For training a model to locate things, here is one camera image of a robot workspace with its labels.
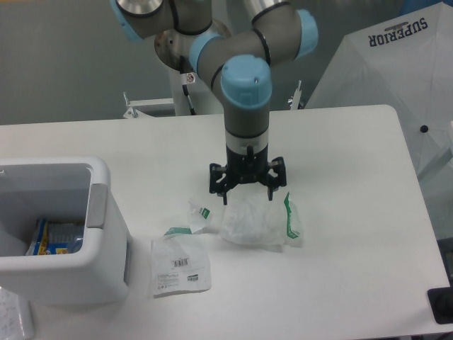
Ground white umbrella Superior print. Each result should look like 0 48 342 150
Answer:
306 2 452 173

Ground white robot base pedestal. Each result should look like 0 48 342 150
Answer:
153 18 233 116

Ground blue yellow snack wrapper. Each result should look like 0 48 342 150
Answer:
25 218 85 256

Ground white plastic package barcode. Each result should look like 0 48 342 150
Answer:
150 198 212 298

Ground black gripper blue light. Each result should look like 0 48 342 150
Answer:
209 146 286 205

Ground black cable on pedestal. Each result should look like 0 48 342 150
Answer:
178 55 197 116

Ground crumpled white bag green stripe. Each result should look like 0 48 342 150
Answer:
220 183 304 247

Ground metal clamp behind table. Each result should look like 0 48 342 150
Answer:
288 80 303 111

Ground white mounting bracket with bolt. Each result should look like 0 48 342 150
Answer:
123 92 176 119

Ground white trash can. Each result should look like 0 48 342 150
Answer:
1 157 132 305

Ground black device at table corner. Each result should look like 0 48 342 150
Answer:
428 287 452 324

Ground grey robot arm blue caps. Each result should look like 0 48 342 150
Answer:
110 1 319 197

